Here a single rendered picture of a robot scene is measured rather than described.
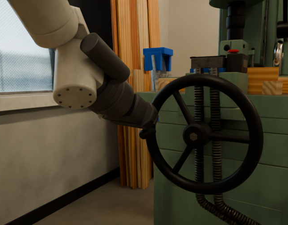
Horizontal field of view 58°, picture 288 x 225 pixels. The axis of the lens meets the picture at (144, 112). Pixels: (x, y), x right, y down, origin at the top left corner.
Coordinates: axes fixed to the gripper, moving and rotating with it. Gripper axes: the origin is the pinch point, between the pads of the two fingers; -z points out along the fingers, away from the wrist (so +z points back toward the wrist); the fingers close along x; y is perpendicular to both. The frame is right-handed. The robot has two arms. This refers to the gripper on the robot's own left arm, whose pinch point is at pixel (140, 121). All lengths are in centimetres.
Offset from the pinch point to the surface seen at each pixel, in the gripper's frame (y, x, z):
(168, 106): 13.2, -5.7, -21.3
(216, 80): 12.1, 15.2, -0.9
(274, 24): 57, 19, -37
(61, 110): 24, -119, -73
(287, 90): 27.0, 26.8, -32.1
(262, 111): 14.4, 22.4, -21.3
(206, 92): 13.8, 9.9, -10.4
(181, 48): 176, -116, -209
